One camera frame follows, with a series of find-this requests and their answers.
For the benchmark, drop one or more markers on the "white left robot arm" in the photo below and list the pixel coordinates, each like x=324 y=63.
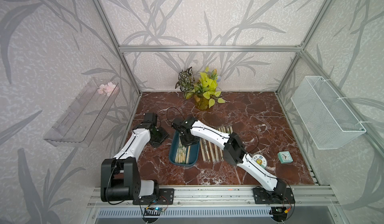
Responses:
x=120 y=177

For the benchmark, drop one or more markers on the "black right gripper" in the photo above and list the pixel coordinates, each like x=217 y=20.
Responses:
x=193 y=141

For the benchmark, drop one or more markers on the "small teal alarm clock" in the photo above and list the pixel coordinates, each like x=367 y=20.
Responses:
x=285 y=157

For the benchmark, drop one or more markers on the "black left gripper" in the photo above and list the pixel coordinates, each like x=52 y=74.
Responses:
x=164 y=135

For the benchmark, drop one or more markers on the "teal plastic storage box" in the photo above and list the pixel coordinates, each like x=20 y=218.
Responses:
x=181 y=155

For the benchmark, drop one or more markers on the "clear acrylic wall shelf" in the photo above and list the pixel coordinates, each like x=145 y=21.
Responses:
x=80 y=123

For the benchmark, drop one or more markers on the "white wire mesh basket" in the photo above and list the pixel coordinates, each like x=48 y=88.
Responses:
x=329 y=121

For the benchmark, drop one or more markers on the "artificial green potted plant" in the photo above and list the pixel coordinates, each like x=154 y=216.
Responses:
x=204 y=91

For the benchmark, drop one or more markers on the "aluminium front rail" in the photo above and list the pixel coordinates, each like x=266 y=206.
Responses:
x=242 y=196

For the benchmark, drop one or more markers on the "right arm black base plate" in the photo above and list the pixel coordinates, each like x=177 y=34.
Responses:
x=263 y=197

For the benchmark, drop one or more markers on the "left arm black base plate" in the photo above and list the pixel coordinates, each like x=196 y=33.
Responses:
x=160 y=197

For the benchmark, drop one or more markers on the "round canister with green label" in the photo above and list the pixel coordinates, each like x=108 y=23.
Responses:
x=261 y=160

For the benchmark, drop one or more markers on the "pink artificial flower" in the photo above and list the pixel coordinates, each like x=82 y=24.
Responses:
x=107 y=89

